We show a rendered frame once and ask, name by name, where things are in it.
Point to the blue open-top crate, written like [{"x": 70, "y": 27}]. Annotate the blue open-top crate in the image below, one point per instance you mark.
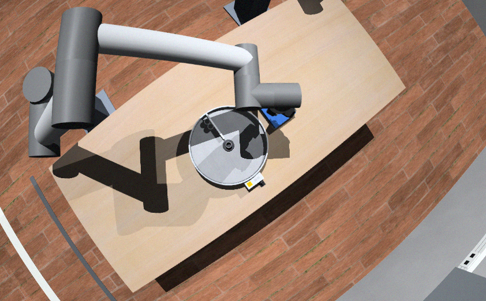
[{"x": 274, "y": 120}]

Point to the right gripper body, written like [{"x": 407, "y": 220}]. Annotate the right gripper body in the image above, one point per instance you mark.
[{"x": 289, "y": 113}]

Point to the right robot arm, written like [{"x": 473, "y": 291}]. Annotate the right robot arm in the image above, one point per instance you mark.
[{"x": 82, "y": 36}]

